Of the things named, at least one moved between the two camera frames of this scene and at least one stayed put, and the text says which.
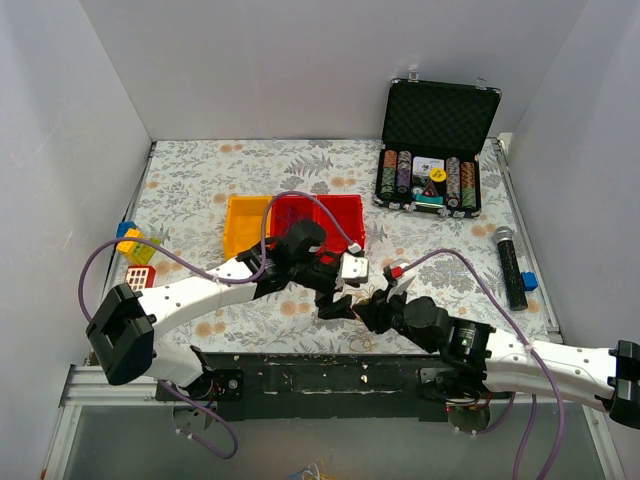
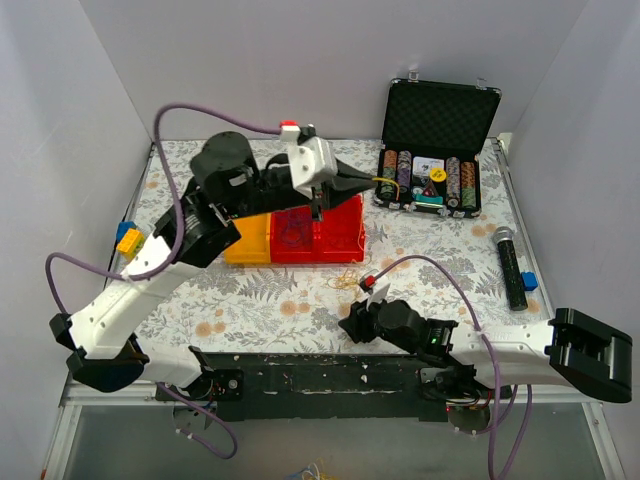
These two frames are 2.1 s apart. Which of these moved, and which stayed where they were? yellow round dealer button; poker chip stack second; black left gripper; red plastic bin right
Moved: black left gripper
Stayed: yellow round dealer button; poker chip stack second; red plastic bin right
